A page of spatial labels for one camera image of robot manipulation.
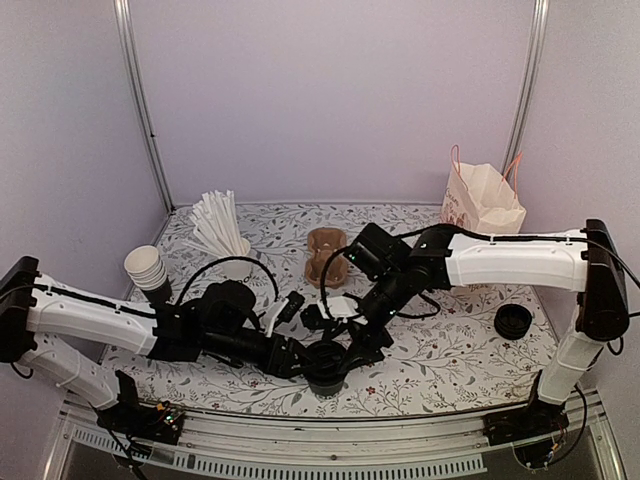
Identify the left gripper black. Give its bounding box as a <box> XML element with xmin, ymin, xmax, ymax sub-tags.
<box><xmin>202</xmin><ymin>328</ymin><xmax>322</xmax><ymax>379</ymax></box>

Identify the black plastic cup lid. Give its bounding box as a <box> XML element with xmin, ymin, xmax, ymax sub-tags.
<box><xmin>304</xmin><ymin>341</ymin><xmax>347</xmax><ymax>385</ymax></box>

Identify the black white paper cup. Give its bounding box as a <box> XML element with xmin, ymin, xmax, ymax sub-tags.
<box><xmin>305</xmin><ymin>375</ymin><xmax>346</xmax><ymax>397</ymax></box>

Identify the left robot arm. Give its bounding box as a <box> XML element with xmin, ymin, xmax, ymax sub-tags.
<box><xmin>1</xmin><ymin>256</ymin><xmax>313</xmax><ymax>434</ymax></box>

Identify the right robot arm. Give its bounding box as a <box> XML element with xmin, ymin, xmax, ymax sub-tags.
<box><xmin>344</xmin><ymin>219</ymin><xmax>630</xmax><ymax>436</ymax></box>

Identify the paper takeout bag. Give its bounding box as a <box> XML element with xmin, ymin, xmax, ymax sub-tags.
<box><xmin>436</xmin><ymin>144</ymin><xmax>528</xmax><ymax>291</ymax></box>

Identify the white cup holding straws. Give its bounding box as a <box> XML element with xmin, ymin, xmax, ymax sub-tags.
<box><xmin>221</xmin><ymin>238</ymin><xmax>252</xmax><ymax>282</ymax></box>

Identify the floral table mat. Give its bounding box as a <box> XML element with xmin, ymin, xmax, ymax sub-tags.
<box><xmin>102</xmin><ymin>204</ymin><xmax>557</xmax><ymax>418</ymax></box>

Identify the brown cardboard cup carrier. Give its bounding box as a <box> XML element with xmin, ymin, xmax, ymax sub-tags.
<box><xmin>305</xmin><ymin>227</ymin><xmax>348</xmax><ymax>289</ymax></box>

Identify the bundle of wrapped straws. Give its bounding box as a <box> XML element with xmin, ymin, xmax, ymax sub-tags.
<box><xmin>185</xmin><ymin>190</ymin><xmax>249</xmax><ymax>258</ymax></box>

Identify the stack of black lids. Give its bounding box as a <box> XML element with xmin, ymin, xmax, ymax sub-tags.
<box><xmin>494</xmin><ymin>304</ymin><xmax>532</xmax><ymax>341</ymax></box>

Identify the stack of paper cups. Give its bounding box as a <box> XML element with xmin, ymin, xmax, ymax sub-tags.
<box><xmin>124</xmin><ymin>245</ymin><xmax>172</xmax><ymax>304</ymax></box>

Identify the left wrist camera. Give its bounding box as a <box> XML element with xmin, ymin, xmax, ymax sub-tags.
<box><xmin>260</xmin><ymin>291</ymin><xmax>305</xmax><ymax>338</ymax></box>

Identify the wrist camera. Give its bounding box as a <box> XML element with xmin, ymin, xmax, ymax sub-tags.
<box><xmin>260</xmin><ymin>291</ymin><xmax>305</xmax><ymax>338</ymax></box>
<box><xmin>300</xmin><ymin>295</ymin><xmax>368</xmax><ymax>331</ymax></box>

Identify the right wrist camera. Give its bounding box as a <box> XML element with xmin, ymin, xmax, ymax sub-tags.
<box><xmin>300</xmin><ymin>295</ymin><xmax>368</xmax><ymax>331</ymax></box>

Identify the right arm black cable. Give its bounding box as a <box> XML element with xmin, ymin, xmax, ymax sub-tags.
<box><xmin>319</xmin><ymin>227</ymin><xmax>441</xmax><ymax>321</ymax></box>

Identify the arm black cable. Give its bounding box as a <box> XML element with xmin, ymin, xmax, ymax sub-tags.
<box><xmin>319</xmin><ymin>227</ymin><xmax>441</xmax><ymax>321</ymax></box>
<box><xmin>172</xmin><ymin>255</ymin><xmax>280</xmax><ymax>311</ymax></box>

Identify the front aluminium rail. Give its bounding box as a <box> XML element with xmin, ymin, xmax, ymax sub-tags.
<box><xmin>44</xmin><ymin>391</ymin><xmax>627</xmax><ymax>479</ymax></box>

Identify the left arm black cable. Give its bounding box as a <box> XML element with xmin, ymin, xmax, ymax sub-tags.
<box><xmin>172</xmin><ymin>255</ymin><xmax>280</xmax><ymax>311</ymax></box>

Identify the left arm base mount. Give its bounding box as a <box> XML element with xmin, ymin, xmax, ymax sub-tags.
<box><xmin>96</xmin><ymin>401</ymin><xmax>185</xmax><ymax>445</ymax></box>

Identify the right aluminium frame post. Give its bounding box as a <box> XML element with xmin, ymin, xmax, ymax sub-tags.
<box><xmin>502</xmin><ymin>0</ymin><xmax>550</xmax><ymax>173</ymax></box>

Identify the aluminium frame post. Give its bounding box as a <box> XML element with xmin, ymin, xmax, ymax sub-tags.
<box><xmin>502</xmin><ymin>0</ymin><xmax>550</xmax><ymax>173</ymax></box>
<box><xmin>113</xmin><ymin>0</ymin><xmax>175</xmax><ymax>214</ymax></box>

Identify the left aluminium frame post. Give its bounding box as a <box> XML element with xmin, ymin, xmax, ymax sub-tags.
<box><xmin>113</xmin><ymin>0</ymin><xmax>175</xmax><ymax>214</ymax></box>

